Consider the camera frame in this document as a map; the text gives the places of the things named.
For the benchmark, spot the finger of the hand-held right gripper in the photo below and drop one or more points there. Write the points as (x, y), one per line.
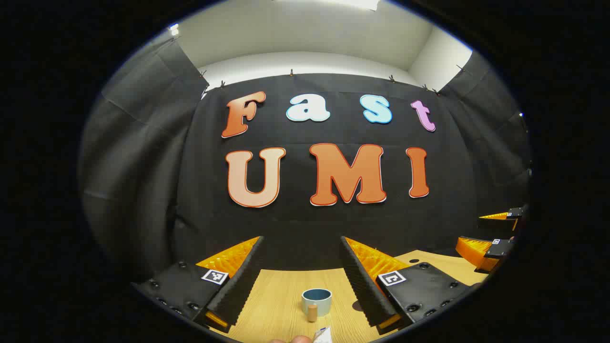
(472, 250)
(495, 216)

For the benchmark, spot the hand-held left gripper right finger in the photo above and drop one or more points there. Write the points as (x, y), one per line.
(364, 290)

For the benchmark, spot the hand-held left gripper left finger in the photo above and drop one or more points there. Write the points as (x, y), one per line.
(238, 286)

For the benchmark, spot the white toothpaste tube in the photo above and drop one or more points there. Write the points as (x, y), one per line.
(324, 336)

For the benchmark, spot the wooden desktop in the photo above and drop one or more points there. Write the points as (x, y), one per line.
(276, 305)

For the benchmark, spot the black backdrop cloth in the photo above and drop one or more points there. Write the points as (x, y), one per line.
(295, 224)

